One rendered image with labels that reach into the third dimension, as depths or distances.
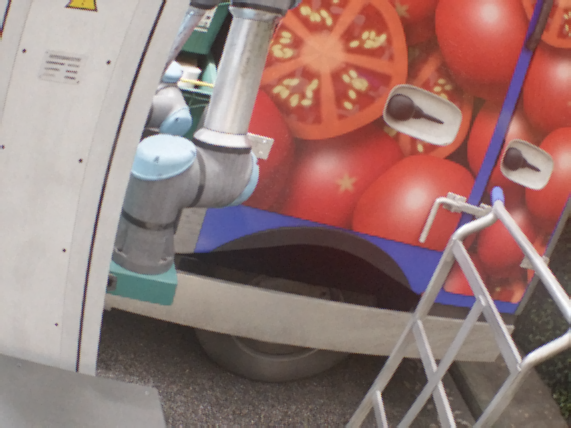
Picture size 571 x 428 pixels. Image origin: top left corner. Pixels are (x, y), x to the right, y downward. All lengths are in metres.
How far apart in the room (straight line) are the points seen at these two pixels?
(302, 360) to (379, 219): 0.72
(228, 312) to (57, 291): 1.22
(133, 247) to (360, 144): 1.03
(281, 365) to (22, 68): 1.93
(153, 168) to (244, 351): 1.49
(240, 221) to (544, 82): 1.24
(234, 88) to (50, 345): 0.61
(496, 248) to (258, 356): 1.03
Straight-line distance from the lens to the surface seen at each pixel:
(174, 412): 2.28
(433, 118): 2.06
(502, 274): 2.52
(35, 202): 0.99
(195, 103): 1.74
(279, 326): 2.27
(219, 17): 1.98
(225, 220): 2.02
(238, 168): 1.20
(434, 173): 2.13
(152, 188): 1.11
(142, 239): 1.15
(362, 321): 2.35
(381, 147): 2.02
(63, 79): 0.91
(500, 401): 1.12
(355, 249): 2.16
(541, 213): 2.49
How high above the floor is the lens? 1.56
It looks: 23 degrees down
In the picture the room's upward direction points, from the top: 21 degrees clockwise
